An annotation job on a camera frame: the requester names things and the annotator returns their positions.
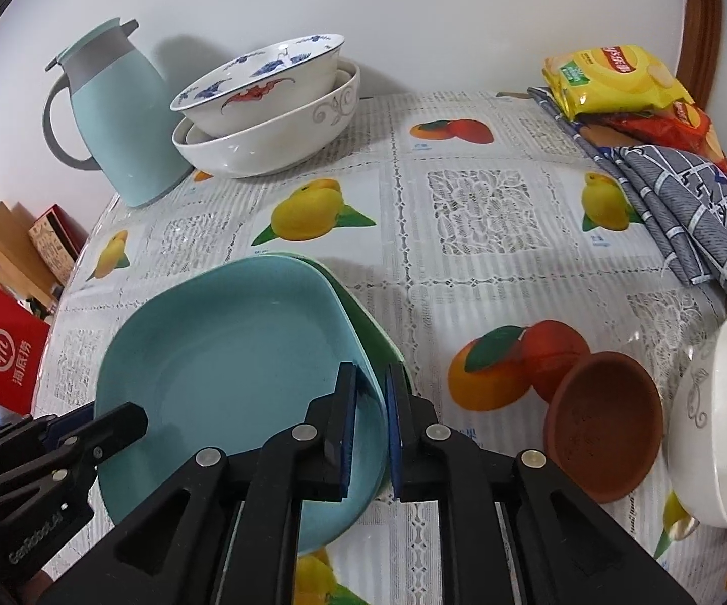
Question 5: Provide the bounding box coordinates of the yellow snack packet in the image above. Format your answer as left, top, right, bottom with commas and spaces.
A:
541, 44, 695, 122

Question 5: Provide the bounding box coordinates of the blue patterned porcelain bowl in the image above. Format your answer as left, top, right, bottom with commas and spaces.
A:
170, 33, 346, 138

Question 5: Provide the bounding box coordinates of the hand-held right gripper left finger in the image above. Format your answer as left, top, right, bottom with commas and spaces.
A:
39, 362, 361, 605

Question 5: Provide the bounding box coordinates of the red snack packet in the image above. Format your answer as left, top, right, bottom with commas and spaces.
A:
596, 97, 727, 174

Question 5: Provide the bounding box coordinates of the large white bowl grey scroll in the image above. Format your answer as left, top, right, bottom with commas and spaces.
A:
172, 58, 362, 179

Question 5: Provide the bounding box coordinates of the grey checked cloth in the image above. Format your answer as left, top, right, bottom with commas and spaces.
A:
496, 87, 727, 329

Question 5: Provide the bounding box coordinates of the red paper bag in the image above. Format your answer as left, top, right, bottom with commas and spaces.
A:
0, 274, 52, 407

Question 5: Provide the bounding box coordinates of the light green square plate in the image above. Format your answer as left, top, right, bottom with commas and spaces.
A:
256, 252, 415, 493

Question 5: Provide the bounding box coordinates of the small white bowl grey scroll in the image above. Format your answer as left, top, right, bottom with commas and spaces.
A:
666, 313, 727, 529

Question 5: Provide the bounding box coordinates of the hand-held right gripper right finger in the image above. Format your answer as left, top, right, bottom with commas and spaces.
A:
385, 362, 695, 605

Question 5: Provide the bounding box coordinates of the fruit print tablecloth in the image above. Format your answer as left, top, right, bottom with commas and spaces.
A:
32, 89, 727, 605

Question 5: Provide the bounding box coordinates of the brown wooden door frame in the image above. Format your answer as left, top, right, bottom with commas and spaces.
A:
679, 0, 726, 114

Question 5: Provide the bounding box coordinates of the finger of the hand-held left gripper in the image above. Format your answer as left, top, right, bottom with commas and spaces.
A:
0, 404, 96, 455
0, 402, 149, 499

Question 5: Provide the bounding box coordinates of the light blue thermos jug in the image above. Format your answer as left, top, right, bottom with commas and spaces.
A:
44, 18, 194, 209

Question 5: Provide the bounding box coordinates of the patterned gift box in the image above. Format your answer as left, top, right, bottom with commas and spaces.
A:
28, 205, 87, 287

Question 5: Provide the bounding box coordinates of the light blue square plate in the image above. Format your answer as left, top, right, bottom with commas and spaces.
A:
94, 257, 390, 552

